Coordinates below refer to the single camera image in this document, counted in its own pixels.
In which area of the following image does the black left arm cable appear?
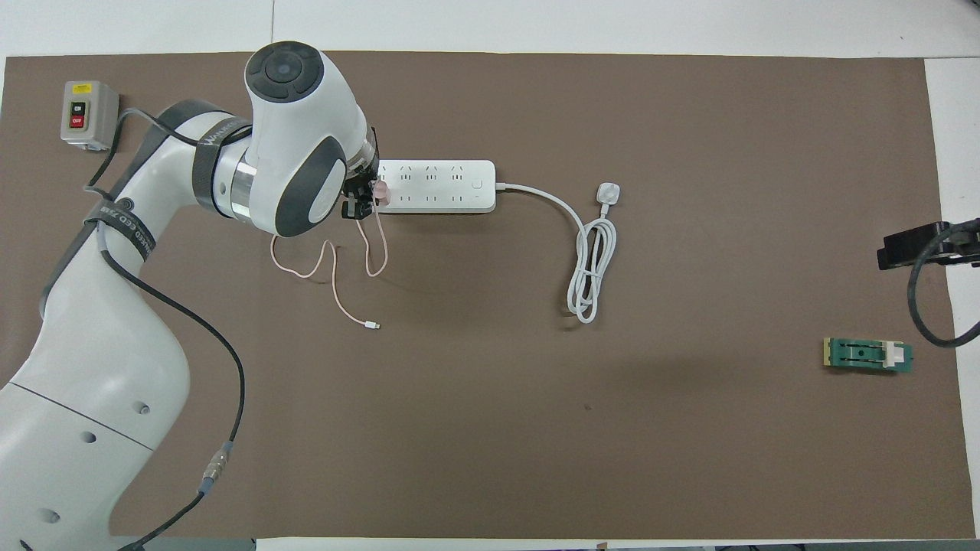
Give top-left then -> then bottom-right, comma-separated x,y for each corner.
80,107 -> 247,551

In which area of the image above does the white power strip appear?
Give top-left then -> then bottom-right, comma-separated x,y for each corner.
374,158 -> 497,214

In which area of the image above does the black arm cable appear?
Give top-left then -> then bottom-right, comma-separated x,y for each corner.
907,218 -> 980,350
80,107 -> 247,551

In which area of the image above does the green knife switch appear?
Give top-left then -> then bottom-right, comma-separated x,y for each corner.
823,337 -> 914,377

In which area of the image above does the brown table mat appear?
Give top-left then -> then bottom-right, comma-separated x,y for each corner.
0,51 -> 975,540

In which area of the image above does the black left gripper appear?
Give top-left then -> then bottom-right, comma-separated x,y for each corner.
340,169 -> 382,223

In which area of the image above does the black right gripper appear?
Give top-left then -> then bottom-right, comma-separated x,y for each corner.
877,221 -> 980,271

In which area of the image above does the white power cord with plug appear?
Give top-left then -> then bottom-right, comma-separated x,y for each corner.
494,181 -> 622,324

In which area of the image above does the pink charging cable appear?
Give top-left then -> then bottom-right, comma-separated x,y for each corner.
270,201 -> 390,332

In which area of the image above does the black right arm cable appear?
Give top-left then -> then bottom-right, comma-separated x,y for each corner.
907,218 -> 980,350

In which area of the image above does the grey on-off switch box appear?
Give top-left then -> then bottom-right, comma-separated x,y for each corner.
60,80 -> 120,152

